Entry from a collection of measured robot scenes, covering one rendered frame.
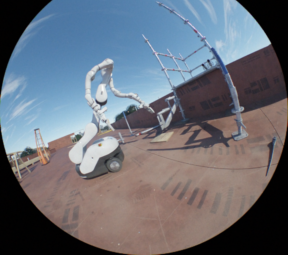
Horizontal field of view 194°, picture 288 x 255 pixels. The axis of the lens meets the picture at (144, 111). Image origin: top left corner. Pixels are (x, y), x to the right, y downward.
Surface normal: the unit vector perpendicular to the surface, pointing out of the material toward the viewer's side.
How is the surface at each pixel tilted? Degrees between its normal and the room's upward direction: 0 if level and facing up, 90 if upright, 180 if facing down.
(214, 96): 90
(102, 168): 90
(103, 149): 90
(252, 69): 90
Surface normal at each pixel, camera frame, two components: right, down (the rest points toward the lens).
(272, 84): -0.80, 0.30
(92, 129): 0.41, -0.18
